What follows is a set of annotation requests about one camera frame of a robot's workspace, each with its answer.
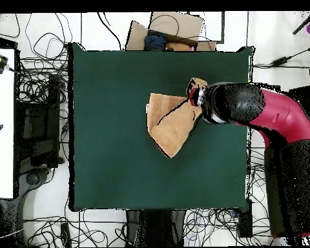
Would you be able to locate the navy blue garment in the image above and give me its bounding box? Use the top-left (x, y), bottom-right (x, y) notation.
top-left (143, 30), bottom-right (167, 52)

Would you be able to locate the black rod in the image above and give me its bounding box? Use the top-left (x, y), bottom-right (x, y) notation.
top-left (292, 11), bottom-right (310, 36)

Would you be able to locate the black power adapter with cable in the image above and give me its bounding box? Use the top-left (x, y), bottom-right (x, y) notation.
top-left (253, 45), bottom-right (310, 69)

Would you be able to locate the black cable tangle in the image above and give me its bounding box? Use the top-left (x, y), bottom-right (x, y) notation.
top-left (15, 12), bottom-right (69, 104)
top-left (185, 148), bottom-right (274, 246)
top-left (23, 209), bottom-right (127, 247)

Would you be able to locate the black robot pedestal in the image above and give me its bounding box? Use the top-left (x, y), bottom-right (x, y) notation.
top-left (126, 209), bottom-right (187, 247)

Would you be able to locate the black power strip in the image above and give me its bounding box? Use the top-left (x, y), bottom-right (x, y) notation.
top-left (59, 222), bottom-right (72, 247)

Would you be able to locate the orange garment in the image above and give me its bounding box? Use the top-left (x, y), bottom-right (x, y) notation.
top-left (165, 42), bottom-right (193, 52)

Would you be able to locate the dark green table cloth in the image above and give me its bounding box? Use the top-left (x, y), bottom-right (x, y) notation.
top-left (68, 42), bottom-right (255, 211)

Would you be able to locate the brown cardboard box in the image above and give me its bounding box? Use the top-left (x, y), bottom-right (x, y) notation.
top-left (125, 11), bottom-right (218, 52)

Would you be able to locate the tan terry towel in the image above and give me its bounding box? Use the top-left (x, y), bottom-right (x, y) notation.
top-left (145, 77), bottom-right (209, 159)

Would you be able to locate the white side table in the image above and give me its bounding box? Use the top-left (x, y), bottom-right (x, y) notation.
top-left (0, 47), bottom-right (16, 200)

